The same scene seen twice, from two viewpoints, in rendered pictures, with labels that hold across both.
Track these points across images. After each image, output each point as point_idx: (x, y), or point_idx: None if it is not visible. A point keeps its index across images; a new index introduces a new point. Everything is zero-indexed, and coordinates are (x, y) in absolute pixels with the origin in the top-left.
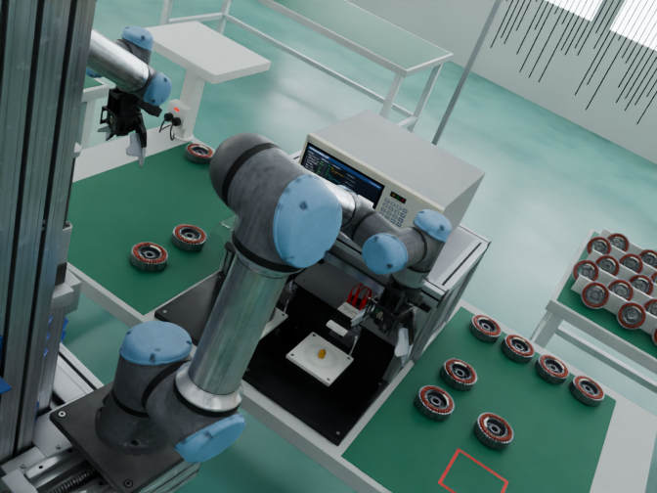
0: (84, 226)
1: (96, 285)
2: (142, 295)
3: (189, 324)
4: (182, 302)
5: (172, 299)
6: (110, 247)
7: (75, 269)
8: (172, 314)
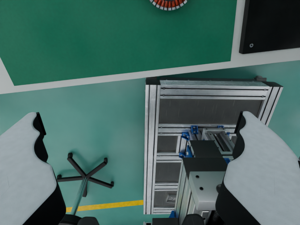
0: (68, 11)
1: (168, 71)
2: (210, 41)
3: (284, 35)
4: (258, 14)
5: (237, 11)
6: (122, 10)
7: (137, 73)
8: (260, 41)
